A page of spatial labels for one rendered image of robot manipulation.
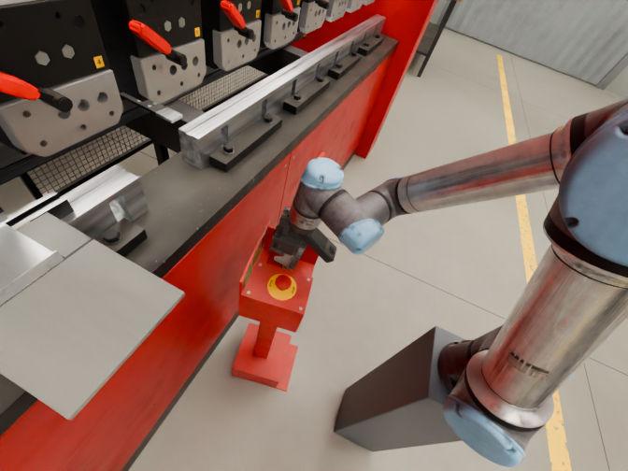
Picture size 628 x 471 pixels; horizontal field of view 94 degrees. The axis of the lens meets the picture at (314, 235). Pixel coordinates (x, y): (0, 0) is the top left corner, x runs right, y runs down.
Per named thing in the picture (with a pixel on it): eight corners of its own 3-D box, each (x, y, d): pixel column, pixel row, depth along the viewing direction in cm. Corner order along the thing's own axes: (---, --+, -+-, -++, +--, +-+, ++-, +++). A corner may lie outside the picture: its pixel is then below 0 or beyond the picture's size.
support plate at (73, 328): (71, 421, 33) (67, 420, 32) (-98, 305, 36) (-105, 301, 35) (185, 295, 44) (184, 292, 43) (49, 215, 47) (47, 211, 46)
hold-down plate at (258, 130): (225, 173, 78) (225, 164, 76) (208, 164, 79) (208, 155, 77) (281, 127, 97) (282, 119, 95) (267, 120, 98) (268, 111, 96)
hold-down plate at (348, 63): (337, 80, 129) (339, 73, 127) (326, 75, 130) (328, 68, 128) (360, 62, 148) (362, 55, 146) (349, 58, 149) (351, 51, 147)
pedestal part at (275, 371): (286, 392, 128) (291, 385, 119) (231, 375, 128) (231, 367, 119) (297, 347, 141) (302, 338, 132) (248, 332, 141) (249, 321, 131)
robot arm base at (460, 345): (497, 359, 73) (528, 346, 66) (500, 424, 64) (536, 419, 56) (440, 332, 74) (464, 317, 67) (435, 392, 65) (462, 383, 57)
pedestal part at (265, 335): (266, 359, 123) (284, 304, 82) (252, 355, 123) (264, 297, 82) (271, 345, 127) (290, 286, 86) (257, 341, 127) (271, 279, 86)
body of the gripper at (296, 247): (277, 230, 78) (288, 199, 69) (307, 241, 79) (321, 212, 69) (268, 252, 73) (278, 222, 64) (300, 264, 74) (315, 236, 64)
